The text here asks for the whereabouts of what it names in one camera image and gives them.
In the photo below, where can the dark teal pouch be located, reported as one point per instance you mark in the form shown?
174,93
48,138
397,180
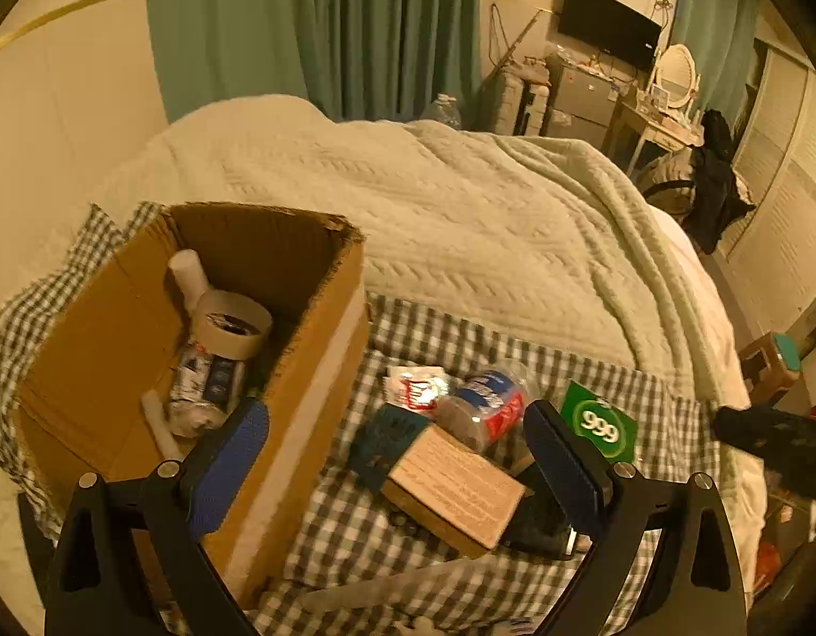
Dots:
381,442

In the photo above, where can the wooden stool teal seat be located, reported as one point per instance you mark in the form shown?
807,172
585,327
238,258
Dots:
770,365

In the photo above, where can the black television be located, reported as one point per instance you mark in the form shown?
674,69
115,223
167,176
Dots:
612,28

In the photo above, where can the black clothes pile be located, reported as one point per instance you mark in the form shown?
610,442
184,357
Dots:
698,187

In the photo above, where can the oval vanity mirror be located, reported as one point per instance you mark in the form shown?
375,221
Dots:
675,73

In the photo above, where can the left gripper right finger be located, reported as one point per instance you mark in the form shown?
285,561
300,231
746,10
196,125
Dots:
694,585

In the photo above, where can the tan printed paper box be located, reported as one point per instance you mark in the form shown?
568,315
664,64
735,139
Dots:
456,494

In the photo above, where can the green curtain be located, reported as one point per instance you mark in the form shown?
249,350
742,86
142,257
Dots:
353,59

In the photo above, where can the white tape roll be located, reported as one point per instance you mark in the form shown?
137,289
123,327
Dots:
230,325

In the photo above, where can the green 999 medicine box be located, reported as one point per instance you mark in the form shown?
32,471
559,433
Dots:
608,428

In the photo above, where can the clear water bottle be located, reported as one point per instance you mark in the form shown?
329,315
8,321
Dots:
444,109

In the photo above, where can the white red sachet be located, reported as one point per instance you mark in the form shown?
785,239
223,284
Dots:
416,388

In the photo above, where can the brown cardboard box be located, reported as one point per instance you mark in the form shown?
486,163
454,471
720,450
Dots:
80,403

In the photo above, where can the clear jar red blue label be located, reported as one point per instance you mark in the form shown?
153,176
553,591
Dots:
488,405

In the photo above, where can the white dressing table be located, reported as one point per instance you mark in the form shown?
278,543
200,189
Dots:
634,137

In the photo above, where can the white tube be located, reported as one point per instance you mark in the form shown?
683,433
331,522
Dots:
190,277

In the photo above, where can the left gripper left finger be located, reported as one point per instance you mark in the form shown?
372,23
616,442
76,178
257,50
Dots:
96,583

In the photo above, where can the cream knitted blanket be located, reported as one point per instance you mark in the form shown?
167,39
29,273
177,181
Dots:
544,239

